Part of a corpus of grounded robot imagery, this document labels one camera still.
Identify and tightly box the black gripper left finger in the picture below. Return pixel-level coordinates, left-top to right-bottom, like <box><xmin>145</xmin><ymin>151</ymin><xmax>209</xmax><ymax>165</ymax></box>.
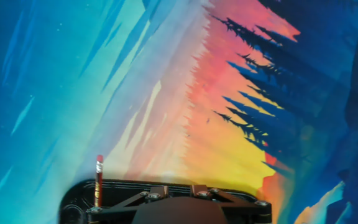
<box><xmin>85</xmin><ymin>185</ymin><xmax>169</xmax><ymax>224</ymax></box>

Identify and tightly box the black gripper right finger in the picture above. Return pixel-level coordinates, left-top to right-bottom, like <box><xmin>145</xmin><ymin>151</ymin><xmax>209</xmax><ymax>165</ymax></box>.
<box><xmin>191</xmin><ymin>184</ymin><xmax>273</xmax><ymax>224</ymax></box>

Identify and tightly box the red pencil with eraser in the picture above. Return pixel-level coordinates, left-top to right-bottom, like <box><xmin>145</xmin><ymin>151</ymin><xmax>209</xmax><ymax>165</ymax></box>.
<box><xmin>94</xmin><ymin>154</ymin><xmax>104</xmax><ymax>208</ymax></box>

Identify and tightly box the black C-clamp with steel screw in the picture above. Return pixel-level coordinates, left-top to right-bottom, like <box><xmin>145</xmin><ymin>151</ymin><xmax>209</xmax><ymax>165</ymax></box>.
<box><xmin>58</xmin><ymin>178</ymin><xmax>258</xmax><ymax>224</ymax></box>

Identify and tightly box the colourful forest landscape cloth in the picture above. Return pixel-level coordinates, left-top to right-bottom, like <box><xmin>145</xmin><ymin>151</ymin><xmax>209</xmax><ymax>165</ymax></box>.
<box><xmin>0</xmin><ymin>0</ymin><xmax>358</xmax><ymax>224</ymax></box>

